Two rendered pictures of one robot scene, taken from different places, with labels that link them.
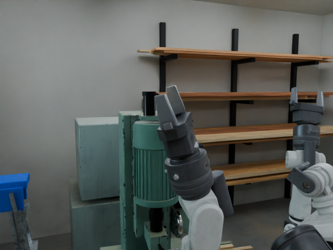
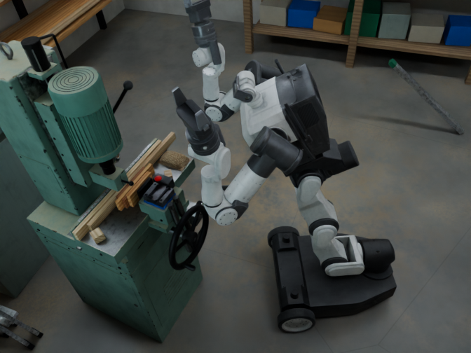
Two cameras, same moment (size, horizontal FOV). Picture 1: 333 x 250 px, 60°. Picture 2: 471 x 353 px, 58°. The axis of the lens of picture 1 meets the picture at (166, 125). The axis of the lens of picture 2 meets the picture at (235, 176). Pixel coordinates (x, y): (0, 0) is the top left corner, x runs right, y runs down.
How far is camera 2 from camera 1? 0.85 m
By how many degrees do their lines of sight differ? 55
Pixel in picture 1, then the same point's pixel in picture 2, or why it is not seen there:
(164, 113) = (202, 121)
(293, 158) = (202, 58)
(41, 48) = not seen: outside the picture
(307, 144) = (212, 44)
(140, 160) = (83, 126)
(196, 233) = (222, 169)
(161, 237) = (121, 174)
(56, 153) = not seen: outside the picture
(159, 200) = (114, 148)
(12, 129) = not seen: outside the picture
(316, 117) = (207, 12)
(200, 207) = (221, 155)
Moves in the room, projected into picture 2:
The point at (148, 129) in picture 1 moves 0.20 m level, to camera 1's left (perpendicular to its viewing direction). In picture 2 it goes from (83, 95) to (27, 127)
